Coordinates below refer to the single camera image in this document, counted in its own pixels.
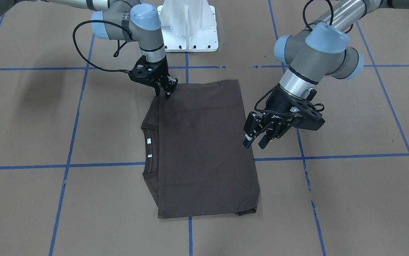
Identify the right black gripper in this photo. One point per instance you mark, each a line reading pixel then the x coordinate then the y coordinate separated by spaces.
pixel 160 73

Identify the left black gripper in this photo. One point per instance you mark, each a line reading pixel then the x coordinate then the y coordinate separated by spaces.
pixel 278 102

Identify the dark brown t-shirt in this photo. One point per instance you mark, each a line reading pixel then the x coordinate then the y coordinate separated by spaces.
pixel 196 163

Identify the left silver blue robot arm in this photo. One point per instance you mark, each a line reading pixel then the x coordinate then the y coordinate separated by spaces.
pixel 320 49

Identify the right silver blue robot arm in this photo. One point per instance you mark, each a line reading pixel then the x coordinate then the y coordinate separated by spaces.
pixel 132 21

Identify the brown paper table cover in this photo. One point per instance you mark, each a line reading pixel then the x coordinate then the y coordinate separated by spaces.
pixel 72 154

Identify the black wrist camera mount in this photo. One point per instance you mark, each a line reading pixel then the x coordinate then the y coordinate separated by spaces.
pixel 142 72

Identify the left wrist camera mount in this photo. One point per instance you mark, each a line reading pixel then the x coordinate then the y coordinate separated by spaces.
pixel 308 115

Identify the white pedestal column base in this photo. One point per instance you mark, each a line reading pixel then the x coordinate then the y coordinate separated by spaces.
pixel 188 26

